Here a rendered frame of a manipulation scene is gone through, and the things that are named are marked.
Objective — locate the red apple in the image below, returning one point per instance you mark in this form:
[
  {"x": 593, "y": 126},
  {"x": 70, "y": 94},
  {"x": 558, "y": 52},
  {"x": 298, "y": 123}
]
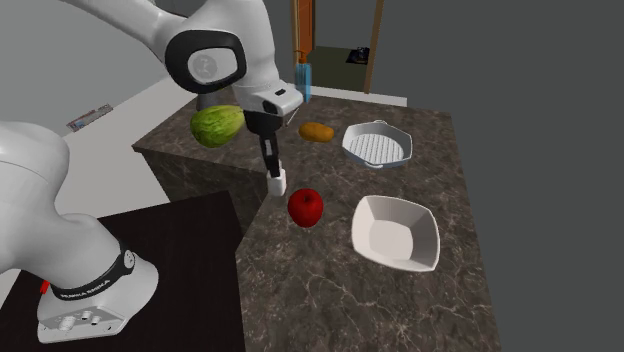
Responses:
[{"x": 305, "y": 208}]

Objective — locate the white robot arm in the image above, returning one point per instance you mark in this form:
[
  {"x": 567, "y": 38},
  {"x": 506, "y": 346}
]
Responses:
[{"x": 39, "y": 204}]

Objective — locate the dark robot stand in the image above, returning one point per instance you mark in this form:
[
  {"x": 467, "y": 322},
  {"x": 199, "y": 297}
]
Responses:
[{"x": 195, "y": 273}]

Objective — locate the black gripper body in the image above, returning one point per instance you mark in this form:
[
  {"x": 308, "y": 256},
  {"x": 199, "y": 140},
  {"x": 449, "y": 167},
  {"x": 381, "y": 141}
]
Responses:
[{"x": 262, "y": 123}]

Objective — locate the flat grey and red book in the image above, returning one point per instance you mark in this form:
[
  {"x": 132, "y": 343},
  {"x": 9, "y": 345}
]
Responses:
[{"x": 89, "y": 118}]

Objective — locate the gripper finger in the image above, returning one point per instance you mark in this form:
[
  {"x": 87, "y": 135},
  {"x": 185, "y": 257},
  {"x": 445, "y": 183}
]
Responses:
[{"x": 270, "y": 156}]

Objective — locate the green cabbage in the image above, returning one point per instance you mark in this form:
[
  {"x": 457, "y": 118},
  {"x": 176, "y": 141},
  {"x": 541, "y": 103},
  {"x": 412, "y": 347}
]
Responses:
[{"x": 217, "y": 126}]

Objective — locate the wooden door frame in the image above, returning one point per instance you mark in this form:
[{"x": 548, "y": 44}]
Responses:
[{"x": 373, "y": 48}]

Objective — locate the white square bowl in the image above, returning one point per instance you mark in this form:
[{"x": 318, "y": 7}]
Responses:
[{"x": 396, "y": 234}]

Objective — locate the blue soap dispenser bottle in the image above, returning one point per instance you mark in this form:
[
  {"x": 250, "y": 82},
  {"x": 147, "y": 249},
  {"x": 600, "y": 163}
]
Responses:
[{"x": 303, "y": 80}]

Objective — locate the brown potato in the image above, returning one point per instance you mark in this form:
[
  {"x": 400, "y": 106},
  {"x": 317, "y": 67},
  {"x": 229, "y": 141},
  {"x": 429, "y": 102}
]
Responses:
[{"x": 316, "y": 132}]

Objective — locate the white ribbed grill pan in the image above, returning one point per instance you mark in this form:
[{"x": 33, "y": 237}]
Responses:
[{"x": 378, "y": 146}]

